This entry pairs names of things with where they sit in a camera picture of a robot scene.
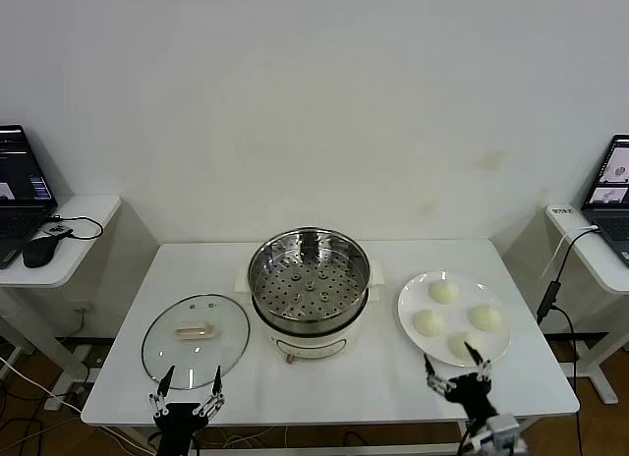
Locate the stainless steel steamer basket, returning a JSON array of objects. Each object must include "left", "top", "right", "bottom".
[{"left": 235, "top": 225, "right": 388, "bottom": 329}]

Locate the black computer mouse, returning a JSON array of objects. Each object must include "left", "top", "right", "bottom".
[{"left": 23, "top": 234, "right": 61, "bottom": 269}]

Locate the grey laptop with bright windows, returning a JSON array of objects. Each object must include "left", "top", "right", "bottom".
[{"left": 581, "top": 134, "right": 629, "bottom": 268}]

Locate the white side desk with strip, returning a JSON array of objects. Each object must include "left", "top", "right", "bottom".
[{"left": 544, "top": 203, "right": 629, "bottom": 406}]

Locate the white steamed baozi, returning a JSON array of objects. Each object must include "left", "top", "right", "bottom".
[
  {"left": 411, "top": 309, "right": 445, "bottom": 337},
  {"left": 447, "top": 331, "right": 483, "bottom": 364},
  {"left": 428, "top": 280, "right": 461, "bottom": 306},
  {"left": 469, "top": 304, "right": 503, "bottom": 332}
]

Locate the black laptop with dark screen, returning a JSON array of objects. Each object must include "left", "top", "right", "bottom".
[{"left": 0, "top": 124, "right": 59, "bottom": 270}]

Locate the round white plate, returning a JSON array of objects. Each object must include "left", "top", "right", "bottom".
[{"left": 397, "top": 270, "right": 513, "bottom": 369}]

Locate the white table frame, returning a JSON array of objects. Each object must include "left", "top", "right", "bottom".
[{"left": 117, "top": 416, "right": 537, "bottom": 456}]

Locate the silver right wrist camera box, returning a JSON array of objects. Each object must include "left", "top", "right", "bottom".
[{"left": 486, "top": 413, "right": 522, "bottom": 447}]

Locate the round glass pot lid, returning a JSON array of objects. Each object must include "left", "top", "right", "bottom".
[{"left": 141, "top": 292, "right": 251, "bottom": 391}]

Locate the white side desk with mouse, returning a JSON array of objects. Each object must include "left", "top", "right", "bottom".
[{"left": 0, "top": 194, "right": 123, "bottom": 409}]

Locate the white laptop cable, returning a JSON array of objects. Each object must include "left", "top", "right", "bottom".
[{"left": 539, "top": 223, "right": 600, "bottom": 283}]

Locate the black usb hub with cable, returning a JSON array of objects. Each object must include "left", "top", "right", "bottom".
[{"left": 42, "top": 213, "right": 104, "bottom": 242}]

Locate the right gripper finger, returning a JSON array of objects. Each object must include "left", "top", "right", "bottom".
[
  {"left": 423, "top": 355, "right": 457, "bottom": 396},
  {"left": 463, "top": 341, "right": 493, "bottom": 384}
]

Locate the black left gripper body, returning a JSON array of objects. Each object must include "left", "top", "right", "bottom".
[{"left": 152, "top": 401, "right": 210, "bottom": 456}]

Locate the white floor power strip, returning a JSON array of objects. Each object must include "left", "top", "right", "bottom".
[{"left": 43, "top": 392, "right": 83, "bottom": 411}]

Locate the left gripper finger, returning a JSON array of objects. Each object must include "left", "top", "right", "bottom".
[
  {"left": 148, "top": 365, "right": 177, "bottom": 418},
  {"left": 193, "top": 365, "right": 228, "bottom": 420}
]

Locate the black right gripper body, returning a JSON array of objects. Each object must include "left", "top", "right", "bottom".
[{"left": 443, "top": 371, "right": 500, "bottom": 424}]

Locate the cream electric cooking pot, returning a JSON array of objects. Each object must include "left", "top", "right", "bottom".
[{"left": 251, "top": 296, "right": 369, "bottom": 367}]

